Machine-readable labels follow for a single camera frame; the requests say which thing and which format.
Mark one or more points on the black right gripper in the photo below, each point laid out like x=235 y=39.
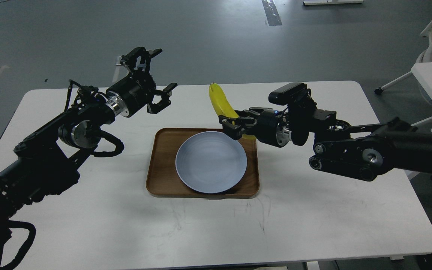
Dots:
x=267 y=125

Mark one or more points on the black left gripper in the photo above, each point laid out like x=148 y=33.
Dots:
x=138 y=88

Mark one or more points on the yellow banana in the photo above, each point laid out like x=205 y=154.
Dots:
x=219 y=102

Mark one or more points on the light blue round plate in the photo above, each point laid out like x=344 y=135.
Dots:
x=210 y=162

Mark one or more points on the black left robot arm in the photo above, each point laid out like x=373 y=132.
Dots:
x=48 y=159

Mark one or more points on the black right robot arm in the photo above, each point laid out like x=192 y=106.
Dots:
x=357 y=151

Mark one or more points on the brown wooden tray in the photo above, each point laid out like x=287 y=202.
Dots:
x=163 y=180

